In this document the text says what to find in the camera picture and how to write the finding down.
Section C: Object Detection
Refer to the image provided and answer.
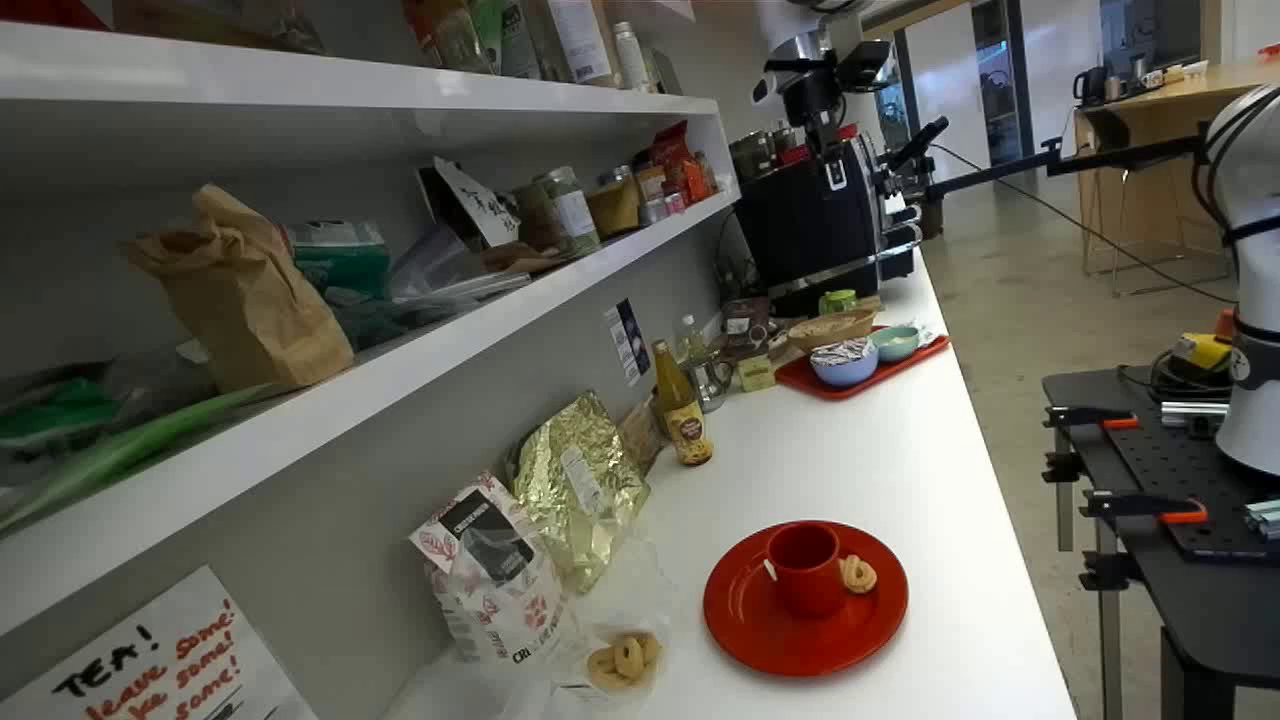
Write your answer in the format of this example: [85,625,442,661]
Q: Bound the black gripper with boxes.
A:
[751,36,896,138]

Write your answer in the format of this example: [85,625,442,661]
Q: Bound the red cup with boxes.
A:
[761,519,849,621]

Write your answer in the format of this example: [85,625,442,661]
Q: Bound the red round plate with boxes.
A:
[700,515,913,679]

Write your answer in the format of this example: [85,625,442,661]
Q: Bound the black coffee machine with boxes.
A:
[733,128,928,321]

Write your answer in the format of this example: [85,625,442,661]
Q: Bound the red snack packets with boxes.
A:
[646,122,724,214]

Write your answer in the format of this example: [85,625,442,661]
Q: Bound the white plastic bottle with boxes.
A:
[607,15,659,98]

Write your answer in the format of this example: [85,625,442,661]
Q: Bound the jar with yellow contents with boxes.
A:
[585,165,646,246]

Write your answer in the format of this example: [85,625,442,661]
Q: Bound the white tall carton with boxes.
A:
[541,0,618,89]

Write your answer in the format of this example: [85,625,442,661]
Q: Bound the pale green bowl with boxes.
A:
[870,321,928,364]

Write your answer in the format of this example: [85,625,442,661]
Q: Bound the jar with white label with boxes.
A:
[541,165,605,259]

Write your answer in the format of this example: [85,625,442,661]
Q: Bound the blue and white bowl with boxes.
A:
[806,336,882,392]

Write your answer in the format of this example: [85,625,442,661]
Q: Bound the small yellow box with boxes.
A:
[729,349,784,398]

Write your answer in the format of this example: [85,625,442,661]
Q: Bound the red serving tray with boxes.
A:
[775,334,950,404]

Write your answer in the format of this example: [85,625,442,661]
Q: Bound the dark kettle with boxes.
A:
[1067,66,1128,114]

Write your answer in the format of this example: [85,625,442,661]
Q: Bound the yellow glass bottle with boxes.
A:
[646,336,721,474]

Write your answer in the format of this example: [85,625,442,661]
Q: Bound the wooden counter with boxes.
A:
[1072,60,1280,279]

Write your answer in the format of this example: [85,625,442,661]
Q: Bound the white and black carton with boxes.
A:
[416,155,524,257]

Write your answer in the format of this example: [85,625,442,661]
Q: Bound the orange and green packet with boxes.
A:
[401,0,513,75]

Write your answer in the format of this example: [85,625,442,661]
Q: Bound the clear plastic bag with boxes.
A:
[380,225,541,330]

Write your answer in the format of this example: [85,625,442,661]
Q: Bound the gold foil bag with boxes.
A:
[513,392,657,600]

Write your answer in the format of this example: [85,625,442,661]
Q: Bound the round beige cookie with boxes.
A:
[836,554,880,600]

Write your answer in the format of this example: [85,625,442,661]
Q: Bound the teal green box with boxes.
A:
[288,215,397,303]

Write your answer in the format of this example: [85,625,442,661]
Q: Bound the white bag with black label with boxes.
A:
[408,474,572,669]

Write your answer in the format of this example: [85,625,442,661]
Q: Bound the wrapped cookies in plastic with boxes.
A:
[585,629,664,698]

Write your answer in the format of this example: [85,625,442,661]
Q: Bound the brown paper bag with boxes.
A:
[125,180,360,398]

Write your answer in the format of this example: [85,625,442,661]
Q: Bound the black work table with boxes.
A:
[1040,364,1280,720]

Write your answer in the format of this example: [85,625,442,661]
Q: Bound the green plastic packets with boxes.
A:
[0,356,275,542]

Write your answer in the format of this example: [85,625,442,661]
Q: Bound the handwritten tea sign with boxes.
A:
[0,564,319,720]

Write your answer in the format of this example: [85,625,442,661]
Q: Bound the black camera boom pole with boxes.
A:
[915,128,1208,207]

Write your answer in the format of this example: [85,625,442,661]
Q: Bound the small black wall sign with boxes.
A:
[607,298,657,390]

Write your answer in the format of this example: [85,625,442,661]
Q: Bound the short orange handled clamp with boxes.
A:
[1040,404,1146,439]

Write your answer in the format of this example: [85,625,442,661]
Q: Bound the white wall shelf unit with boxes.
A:
[0,15,742,643]

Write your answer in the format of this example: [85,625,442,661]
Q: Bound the long orange handled clamp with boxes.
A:
[1080,490,1214,535]

